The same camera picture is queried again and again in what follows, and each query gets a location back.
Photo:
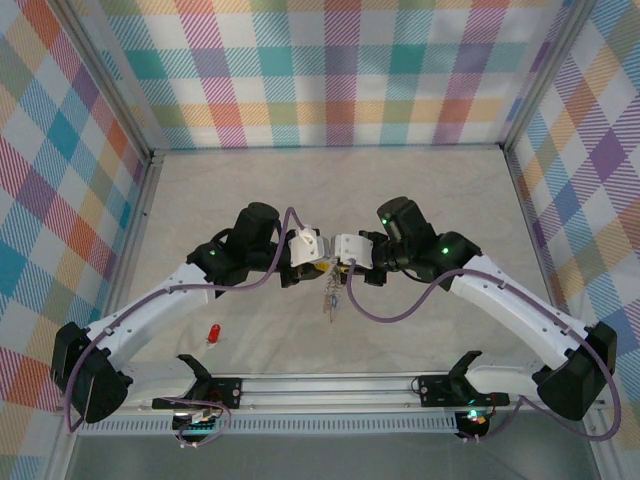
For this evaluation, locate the red plastic key tag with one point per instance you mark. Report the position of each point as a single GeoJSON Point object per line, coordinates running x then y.
{"type": "Point", "coordinates": [214, 334]}

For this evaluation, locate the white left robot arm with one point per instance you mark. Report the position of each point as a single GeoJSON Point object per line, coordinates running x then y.
{"type": "Point", "coordinates": [150, 310]}

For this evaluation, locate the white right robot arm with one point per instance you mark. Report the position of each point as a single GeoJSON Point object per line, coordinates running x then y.
{"type": "Point", "coordinates": [500, 295]}

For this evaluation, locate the grey metal base panel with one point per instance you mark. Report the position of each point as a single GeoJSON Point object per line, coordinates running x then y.
{"type": "Point", "coordinates": [325, 460]}

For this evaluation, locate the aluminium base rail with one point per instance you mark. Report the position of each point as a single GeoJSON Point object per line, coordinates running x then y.
{"type": "Point", "coordinates": [325, 392]}

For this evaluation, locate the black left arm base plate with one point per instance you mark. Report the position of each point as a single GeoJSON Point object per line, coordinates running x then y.
{"type": "Point", "coordinates": [227, 392]}

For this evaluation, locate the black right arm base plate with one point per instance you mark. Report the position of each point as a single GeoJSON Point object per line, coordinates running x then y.
{"type": "Point", "coordinates": [435, 390]}

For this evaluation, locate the aluminium frame post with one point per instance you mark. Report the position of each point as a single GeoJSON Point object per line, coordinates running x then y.
{"type": "Point", "coordinates": [545, 75]}
{"type": "Point", "coordinates": [110, 80]}

